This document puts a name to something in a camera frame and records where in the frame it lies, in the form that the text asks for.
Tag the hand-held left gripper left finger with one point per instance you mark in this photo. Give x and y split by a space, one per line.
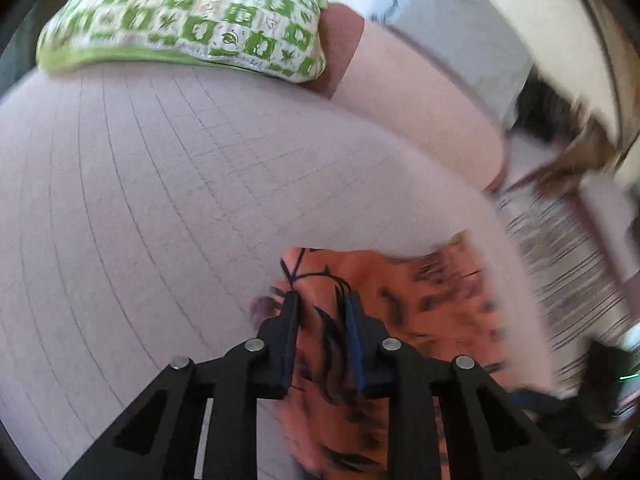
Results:
284 350

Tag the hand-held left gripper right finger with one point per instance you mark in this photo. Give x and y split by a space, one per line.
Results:
358 350

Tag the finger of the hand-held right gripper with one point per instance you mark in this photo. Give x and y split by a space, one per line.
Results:
532 400

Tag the orange floral cloth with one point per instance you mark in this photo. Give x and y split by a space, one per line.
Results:
415 305

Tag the striped blanket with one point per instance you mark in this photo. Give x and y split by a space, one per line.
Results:
560 260

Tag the brown crumpled cloth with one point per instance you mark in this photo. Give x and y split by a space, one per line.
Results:
580 160

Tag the pink bolster cushion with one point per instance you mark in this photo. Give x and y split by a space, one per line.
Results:
415 105

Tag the dark fuzzy cloth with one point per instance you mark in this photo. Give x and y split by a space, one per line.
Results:
545 105

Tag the grey blue pillow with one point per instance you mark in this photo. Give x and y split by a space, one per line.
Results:
450 25

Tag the green checkered pillow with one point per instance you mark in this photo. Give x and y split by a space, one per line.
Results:
200 15

